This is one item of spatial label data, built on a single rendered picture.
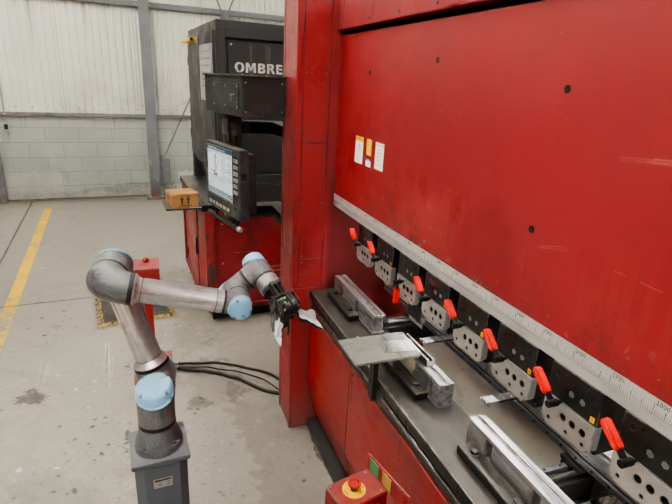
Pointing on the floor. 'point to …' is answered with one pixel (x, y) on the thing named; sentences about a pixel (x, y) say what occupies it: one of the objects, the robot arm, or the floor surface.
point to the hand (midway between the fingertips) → (302, 338)
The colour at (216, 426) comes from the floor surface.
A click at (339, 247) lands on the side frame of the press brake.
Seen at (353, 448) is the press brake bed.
